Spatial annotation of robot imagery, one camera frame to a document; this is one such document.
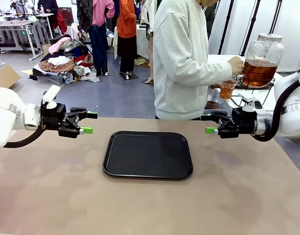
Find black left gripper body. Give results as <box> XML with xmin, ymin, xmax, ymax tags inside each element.
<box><xmin>40</xmin><ymin>103</ymin><xmax>67</xmax><ymax>133</ymax></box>

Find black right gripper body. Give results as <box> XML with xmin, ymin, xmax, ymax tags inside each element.
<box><xmin>230</xmin><ymin>107</ymin><xmax>260</xmax><ymax>136</ymax></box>

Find short clear iced cup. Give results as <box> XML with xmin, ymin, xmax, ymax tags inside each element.
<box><xmin>219</xmin><ymin>79</ymin><xmax>238</xmax><ymax>100</ymax></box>

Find glass tea dispenser jar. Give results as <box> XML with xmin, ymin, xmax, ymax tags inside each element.
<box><xmin>235</xmin><ymin>33</ymin><xmax>285</xmax><ymax>88</ymax></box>

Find person's right forearm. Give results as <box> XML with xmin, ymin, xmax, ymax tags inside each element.
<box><xmin>189</xmin><ymin>57</ymin><xmax>233</xmax><ymax>86</ymax></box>

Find person's right hand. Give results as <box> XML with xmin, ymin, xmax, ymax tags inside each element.
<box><xmin>227</xmin><ymin>55</ymin><xmax>245</xmax><ymax>75</ymax></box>

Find brown bowl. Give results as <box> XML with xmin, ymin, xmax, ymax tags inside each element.
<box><xmin>205</xmin><ymin>100</ymin><xmax>225</xmax><ymax>110</ymax></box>

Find black tray under dispenser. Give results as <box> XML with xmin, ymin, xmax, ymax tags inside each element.
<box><xmin>234</xmin><ymin>80</ymin><xmax>275</xmax><ymax>91</ymax></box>

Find pile of mixed clothes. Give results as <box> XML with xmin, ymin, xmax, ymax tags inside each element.
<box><xmin>28</xmin><ymin>36</ymin><xmax>101</xmax><ymax>85</ymax></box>

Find white side table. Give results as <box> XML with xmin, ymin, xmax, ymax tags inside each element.
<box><xmin>206</xmin><ymin>54</ymin><xmax>283</xmax><ymax>112</ymax></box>

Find large cardboard box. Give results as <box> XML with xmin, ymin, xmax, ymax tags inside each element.
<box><xmin>0</xmin><ymin>64</ymin><xmax>22</xmax><ymax>88</ymax></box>

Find person in grey sweatshirt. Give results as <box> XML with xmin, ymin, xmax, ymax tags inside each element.
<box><xmin>152</xmin><ymin>0</ymin><xmax>245</xmax><ymax>120</ymax></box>

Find black plastic serving tray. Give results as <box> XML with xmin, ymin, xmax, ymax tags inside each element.
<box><xmin>102</xmin><ymin>131</ymin><xmax>194</xmax><ymax>180</ymax></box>

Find black tripod pole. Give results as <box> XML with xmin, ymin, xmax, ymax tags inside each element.
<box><xmin>269</xmin><ymin>0</ymin><xmax>283</xmax><ymax>35</ymax></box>
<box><xmin>240</xmin><ymin>0</ymin><xmax>261</xmax><ymax>56</ymax></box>
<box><xmin>218</xmin><ymin>0</ymin><xmax>235</xmax><ymax>56</ymax></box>

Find red hanging garment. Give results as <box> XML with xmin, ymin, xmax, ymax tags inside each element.
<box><xmin>57</xmin><ymin>8</ymin><xmax>68</xmax><ymax>35</ymax></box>

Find white cloth covered table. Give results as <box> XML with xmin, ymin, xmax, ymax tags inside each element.
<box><xmin>113</xmin><ymin>24</ymin><xmax>150</xmax><ymax>60</ymax></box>

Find dark patterned hanging garment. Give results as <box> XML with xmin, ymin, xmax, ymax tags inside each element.
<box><xmin>76</xmin><ymin>0</ymin><xmax>94</xmax><ymax>32</ymax></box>

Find white background desk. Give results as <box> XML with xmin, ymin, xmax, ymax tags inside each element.
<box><xmin>0</xmin><ymin>20</ymin><xmax>43</xmax><ymax>61</ymax></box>

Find mannequin pink top blue trousers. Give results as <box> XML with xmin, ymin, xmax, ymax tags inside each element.
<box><xmin>88</xmin><ymin>0</ymin><xmax>116</xmax><ymax>76</ymax></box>

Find background person dark clothes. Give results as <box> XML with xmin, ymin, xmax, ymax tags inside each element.
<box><xmin>37</xmin><ymin>0</ymin><xmax>59</xmax><ymax>15</ymax></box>

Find mannequin white tee bare legs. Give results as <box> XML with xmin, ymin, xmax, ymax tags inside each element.
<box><xmin>140</xmin><ymin>0</ymin><xmax>156</xmax><ymax>86</ymax></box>

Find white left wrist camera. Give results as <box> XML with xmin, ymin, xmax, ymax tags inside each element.
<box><xmin>42</xmin><ymin>84</ymin><xmax>61</xmax><ymax>109</ymax></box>

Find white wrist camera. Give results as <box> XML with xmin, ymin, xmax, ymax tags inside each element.
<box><xmin>42</xmin><ymin>84</ymin><xmax>61</xmax><ymax>109</ymax></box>
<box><xmin>237</xmin><ymin>91</ymin><xmax>267</xmax><ymax>115</ymax></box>

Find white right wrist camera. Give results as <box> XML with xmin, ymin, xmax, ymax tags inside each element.
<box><xmin>237</xmin><ymin>91</ymin><xmax>267</xmax><ymax>115</ymax></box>

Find black wire jar stand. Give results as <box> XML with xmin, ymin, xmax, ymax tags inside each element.
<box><xmin>234</xmin><ymin>75</ymin><xmax>276</xmax><ymax>108</ymax></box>

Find black left arm hose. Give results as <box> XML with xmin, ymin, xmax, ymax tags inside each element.
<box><xmin>4</xmin><ymin>123</ymin><xmax>47</xmax><ymax>149</ymax></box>

